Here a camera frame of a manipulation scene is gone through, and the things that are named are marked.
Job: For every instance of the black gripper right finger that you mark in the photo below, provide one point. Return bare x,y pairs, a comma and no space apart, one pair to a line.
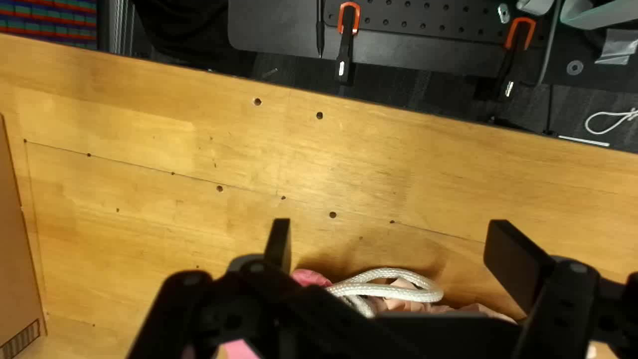
515,262

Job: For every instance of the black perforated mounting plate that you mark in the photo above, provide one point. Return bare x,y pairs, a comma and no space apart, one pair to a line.
431,21

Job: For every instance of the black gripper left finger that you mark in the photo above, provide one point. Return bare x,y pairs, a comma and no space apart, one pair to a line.
280,242

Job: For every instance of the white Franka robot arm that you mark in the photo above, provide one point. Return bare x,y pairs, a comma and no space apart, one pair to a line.
599,13

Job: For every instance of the large cardboard box white label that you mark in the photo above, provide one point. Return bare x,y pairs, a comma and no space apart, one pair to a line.
17,266

